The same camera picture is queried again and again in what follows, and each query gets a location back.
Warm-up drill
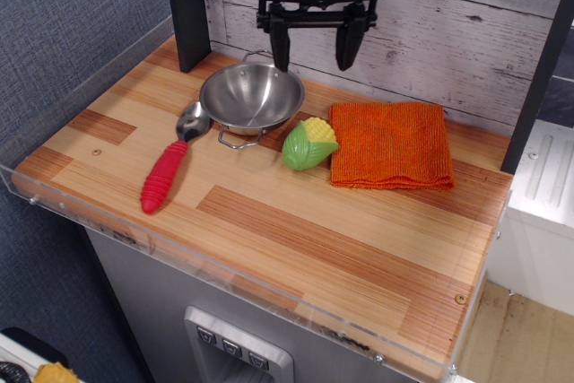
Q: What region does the dark vertical post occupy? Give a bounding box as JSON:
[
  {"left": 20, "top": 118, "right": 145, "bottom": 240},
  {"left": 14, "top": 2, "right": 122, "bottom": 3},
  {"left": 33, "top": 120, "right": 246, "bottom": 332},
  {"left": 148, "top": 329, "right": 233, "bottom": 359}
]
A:
[
  {"left": 500, "top": 0, "right": 573, "bottom": 174},
  {"left": 170, "top": 0, "right": 211, "bottom": 73}
]

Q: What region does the toy corn cob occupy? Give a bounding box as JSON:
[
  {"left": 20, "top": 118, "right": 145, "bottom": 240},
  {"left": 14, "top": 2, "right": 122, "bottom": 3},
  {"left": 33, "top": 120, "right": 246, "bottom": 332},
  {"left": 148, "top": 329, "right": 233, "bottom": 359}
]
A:
[{"left": 282, "top": 118, "right": 339, "bottom": 171}]

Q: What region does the orange folded cloth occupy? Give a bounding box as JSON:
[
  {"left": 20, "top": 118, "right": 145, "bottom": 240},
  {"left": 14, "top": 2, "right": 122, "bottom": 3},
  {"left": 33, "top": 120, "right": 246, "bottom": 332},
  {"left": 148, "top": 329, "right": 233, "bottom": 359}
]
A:
[{"left": 329, "top": 102, "right": 456, "bottom": 191}]

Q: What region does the red handled metal spoon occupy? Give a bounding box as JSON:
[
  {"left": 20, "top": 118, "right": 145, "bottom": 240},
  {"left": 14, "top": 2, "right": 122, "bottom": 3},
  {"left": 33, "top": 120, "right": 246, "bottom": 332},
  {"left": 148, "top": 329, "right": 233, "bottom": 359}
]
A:
[{"left": 140, "top": 101, "right": 211, "bottom": 214}]

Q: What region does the left dark vertical post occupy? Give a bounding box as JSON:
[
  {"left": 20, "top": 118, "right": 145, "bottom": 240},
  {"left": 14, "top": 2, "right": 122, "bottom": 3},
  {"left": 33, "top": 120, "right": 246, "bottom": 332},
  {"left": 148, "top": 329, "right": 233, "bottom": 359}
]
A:
[{"left": 170, "top": 0, "right": 211, "bottom": 73}]

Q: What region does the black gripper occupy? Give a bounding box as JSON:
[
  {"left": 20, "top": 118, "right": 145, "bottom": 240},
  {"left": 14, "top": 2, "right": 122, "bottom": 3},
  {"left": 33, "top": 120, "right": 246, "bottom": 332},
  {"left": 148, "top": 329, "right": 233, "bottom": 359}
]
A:
[{"left": 257, "top": 0, "right": 378, "bottom": 72}]

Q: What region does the yellow black object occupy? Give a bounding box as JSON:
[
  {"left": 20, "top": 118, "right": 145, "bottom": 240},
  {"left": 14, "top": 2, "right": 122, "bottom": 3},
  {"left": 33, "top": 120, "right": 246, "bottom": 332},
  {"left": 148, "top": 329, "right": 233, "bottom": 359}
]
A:
[{"left": 1, "top": 361, "right": 81, "bottom": 383}]

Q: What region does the clear acrylic guard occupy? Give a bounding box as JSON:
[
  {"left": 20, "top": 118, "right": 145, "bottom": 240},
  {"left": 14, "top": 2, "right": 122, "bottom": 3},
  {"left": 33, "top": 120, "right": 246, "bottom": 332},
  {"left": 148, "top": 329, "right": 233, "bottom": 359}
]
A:
[{"left": 13, "top": 16, "right": 517, "bottom": 381}]

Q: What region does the white toy sink unit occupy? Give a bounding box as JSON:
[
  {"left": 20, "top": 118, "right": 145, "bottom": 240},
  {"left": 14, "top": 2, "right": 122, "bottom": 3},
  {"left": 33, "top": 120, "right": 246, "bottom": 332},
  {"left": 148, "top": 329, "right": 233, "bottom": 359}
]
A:
[{"left": 486, "top": 120, "right": 573, "bottom": 315}]

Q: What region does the stainless steel pot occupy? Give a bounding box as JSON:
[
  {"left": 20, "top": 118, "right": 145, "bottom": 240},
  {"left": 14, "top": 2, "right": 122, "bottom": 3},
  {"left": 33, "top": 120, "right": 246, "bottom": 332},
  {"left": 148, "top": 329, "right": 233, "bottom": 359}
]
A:
[{"left": 199, "top": 49, "right": 306, "bottom": 150}]

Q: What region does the right dark vertical post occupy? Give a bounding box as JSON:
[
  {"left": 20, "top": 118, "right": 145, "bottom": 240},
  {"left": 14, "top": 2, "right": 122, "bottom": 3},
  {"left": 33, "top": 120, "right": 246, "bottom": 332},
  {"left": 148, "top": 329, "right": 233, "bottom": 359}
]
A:
[{"left": 500, "top": 0, "right": 573, "bottom": 174}]

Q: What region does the grey toy fridge cabinet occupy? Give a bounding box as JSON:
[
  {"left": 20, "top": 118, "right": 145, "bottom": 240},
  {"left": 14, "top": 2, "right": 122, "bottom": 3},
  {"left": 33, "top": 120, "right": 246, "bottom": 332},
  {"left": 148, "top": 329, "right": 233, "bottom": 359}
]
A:
[{"left": 88, "top": 231, "right": 409, "bottom": 382}]

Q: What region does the silver dispenser panel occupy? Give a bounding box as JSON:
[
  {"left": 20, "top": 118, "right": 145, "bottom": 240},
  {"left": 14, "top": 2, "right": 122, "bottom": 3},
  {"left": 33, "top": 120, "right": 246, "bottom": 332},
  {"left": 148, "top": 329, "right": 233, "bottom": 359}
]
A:
[{"left": 184, "top": 306, "right": 295, "bottom": 382}]

